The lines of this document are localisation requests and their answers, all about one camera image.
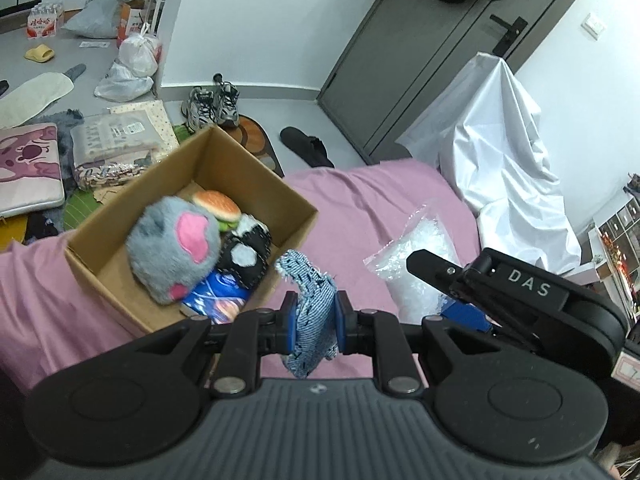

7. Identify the grey pink plush paw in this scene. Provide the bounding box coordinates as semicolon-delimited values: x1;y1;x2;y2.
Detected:
125;196;221;306

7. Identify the white plastic bag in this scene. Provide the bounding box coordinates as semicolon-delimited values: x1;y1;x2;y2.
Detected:
118;23;162;77

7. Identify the grey sneakers pair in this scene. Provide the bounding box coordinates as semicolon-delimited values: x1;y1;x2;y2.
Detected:
181;73;240;132

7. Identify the black slipper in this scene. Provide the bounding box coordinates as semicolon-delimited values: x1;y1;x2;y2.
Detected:
280;127;334;168

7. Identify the black crochet toy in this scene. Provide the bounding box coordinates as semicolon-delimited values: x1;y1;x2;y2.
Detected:
216;214;272;290

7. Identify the plush hamburger toy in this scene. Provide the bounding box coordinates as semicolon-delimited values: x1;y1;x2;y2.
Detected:
192;191;242;232

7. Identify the blue tissue pack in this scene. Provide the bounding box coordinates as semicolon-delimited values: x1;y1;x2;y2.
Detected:
180;270;250;324

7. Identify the blue denim fabric piece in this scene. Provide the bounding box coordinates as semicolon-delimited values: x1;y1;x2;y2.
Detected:
276;249;338;379

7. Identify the pink laptop sleeve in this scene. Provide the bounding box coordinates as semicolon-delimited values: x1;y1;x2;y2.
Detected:
0;122;65;218

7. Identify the yellow slipper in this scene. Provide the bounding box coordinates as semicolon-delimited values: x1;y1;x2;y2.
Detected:
24;44;55;64

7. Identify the storage shelf unit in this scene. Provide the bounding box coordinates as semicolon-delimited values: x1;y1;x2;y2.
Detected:
588;174;639;325

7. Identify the packaged fabric bundle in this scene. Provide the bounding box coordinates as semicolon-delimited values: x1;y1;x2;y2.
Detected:
70;110;163;190

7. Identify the white draped cloth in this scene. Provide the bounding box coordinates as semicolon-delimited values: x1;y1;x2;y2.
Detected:
396;53;582;274

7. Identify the cardboard box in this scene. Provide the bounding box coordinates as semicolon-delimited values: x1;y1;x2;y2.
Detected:
65;127;318;334

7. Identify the pink bed sheet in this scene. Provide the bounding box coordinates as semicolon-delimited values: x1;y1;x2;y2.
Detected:
0;159;484;396

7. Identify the clear bag of white pellets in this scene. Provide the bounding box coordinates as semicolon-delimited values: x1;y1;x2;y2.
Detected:
363;200;460;325

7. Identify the grey door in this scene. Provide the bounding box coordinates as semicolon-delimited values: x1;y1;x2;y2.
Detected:
319;0;575;164

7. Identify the cream cloth on floor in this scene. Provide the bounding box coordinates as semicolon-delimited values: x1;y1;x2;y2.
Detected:
0;64;87;129

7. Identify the red white bottle pack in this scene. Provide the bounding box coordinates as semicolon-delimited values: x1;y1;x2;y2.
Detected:
26;1;64;39

